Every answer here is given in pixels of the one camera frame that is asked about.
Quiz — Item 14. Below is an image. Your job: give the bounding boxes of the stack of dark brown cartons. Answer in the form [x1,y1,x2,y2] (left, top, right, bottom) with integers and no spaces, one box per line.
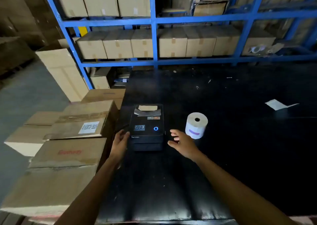
[0,0,62,78]

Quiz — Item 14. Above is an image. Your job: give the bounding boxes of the small open cardboard box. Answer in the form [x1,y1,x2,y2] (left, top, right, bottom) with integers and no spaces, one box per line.
[90,67,112,90]

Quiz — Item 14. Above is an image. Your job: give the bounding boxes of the black label printer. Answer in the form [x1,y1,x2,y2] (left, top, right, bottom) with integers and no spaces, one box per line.
[127,104,165,151]

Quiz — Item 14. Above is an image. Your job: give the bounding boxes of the person's left forearm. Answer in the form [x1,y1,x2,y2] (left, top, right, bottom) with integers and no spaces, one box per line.
[54,157,122,225]

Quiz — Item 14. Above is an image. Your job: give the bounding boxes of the person's right forearm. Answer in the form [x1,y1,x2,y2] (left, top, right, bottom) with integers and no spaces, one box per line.
[193,153,298,225]

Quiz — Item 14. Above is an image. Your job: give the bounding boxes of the clear tape roll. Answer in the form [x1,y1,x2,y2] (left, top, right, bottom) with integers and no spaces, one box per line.
[249,45,267,54]

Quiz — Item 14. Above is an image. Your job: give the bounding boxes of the blue print cardboard box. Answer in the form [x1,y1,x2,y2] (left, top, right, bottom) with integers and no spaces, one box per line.
[81,88,126,110]

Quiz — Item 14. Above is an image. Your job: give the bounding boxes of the white label cardboard box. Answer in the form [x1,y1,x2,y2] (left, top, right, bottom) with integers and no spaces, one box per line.
[43,100,119,141]

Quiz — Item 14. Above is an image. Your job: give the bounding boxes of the plain low cardboard box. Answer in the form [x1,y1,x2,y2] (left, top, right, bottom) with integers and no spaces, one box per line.
[4,111,62,157]

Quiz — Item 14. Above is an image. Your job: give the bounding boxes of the plain shelf carton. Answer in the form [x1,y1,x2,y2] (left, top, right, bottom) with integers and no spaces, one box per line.
[80,0,120,17]
[55,0,88,18]
[116,0,151,17]

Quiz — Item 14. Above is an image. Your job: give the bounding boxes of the white label paper roll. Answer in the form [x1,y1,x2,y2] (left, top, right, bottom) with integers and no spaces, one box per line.
[185,112,208,140]

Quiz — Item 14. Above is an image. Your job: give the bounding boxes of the person's left hand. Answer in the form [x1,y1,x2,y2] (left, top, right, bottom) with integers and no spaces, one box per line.
[109,129,130,164]

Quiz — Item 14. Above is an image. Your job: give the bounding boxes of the tall leaning cardboard box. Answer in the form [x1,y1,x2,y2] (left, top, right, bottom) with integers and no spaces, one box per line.
[35,38,89,103]

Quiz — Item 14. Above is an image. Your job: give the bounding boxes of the blue metal shelving rack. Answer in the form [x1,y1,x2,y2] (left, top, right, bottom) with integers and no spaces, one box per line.
[39,0,317,90]

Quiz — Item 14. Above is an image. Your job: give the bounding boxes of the row of taped cardboard boxes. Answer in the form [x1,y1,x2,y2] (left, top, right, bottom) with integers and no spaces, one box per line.
[76,27,277,60]

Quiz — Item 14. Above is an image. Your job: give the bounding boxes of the person's right hand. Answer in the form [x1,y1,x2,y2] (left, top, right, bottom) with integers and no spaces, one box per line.
[167,129,201,162]

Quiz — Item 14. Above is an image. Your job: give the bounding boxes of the plastic wrapped carton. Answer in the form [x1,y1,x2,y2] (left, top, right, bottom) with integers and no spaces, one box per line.
[193,2,227,17]

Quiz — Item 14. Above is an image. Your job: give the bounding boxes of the small white paper scrap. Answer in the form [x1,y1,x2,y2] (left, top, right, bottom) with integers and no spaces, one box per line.
[265,99,299,111]

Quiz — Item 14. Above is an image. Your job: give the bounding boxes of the red lettered cardboard box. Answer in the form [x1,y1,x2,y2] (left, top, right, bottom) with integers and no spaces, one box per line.
[0,138,107,218]

